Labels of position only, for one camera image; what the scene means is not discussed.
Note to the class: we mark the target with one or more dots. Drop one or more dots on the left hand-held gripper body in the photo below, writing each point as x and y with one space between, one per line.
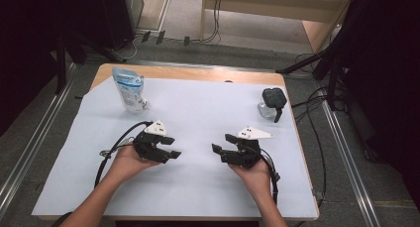
148 146

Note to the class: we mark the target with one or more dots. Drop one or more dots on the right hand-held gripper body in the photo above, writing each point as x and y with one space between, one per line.
247 154

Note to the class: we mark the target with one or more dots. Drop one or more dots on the clear container with black lid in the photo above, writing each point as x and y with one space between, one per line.
273 99

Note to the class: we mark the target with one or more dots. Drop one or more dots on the person's right hand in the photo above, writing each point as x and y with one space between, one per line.
256 180

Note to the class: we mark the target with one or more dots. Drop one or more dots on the person's left hand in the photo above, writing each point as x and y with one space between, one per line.
128 166

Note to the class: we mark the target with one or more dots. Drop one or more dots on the white paper sheet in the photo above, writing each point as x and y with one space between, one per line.
198 114

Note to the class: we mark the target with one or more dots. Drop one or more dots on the black table grommet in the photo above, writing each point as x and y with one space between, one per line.
228 81

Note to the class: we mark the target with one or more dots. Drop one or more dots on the black metal stand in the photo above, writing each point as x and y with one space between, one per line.
61 65

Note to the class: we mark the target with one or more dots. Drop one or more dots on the black tripod stand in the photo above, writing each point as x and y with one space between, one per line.
330 58

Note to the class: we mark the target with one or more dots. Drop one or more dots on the dark cabinet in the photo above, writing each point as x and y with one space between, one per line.
119 15

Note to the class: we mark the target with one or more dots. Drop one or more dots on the light wooden shelf unit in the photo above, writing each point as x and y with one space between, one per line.
264 9

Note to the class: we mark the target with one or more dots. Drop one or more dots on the metal floor rail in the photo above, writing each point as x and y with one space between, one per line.
350 161
198 65
29 151

